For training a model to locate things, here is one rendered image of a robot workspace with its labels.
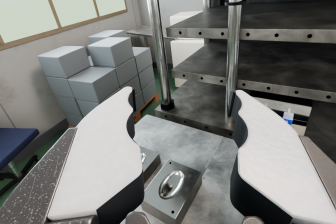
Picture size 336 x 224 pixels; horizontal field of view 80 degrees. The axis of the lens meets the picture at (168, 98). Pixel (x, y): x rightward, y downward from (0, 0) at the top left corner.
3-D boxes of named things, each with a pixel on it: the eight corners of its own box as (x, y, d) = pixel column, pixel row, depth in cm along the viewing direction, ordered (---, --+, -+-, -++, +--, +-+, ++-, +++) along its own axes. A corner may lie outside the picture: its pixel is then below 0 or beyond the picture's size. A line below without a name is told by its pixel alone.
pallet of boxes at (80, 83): (122, 93, 330) (105, 29, 279) (159, 99, 300) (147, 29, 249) (71, 134, 252) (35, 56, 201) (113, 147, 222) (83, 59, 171)
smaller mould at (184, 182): (177, 230, 67) (175, 219, 63) (142, 209, 75) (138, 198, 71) (202, 183, 81) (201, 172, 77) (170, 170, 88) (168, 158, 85)
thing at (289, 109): (303, 137, 98) (312, 107, 89) (245, 123, 112) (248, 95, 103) (308, 90, 133) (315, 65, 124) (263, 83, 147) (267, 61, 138)
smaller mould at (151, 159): (137, 192, 81) (134, 183, 78) (114, 180, 87) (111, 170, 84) (161, 162, 93) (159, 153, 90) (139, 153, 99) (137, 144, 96)
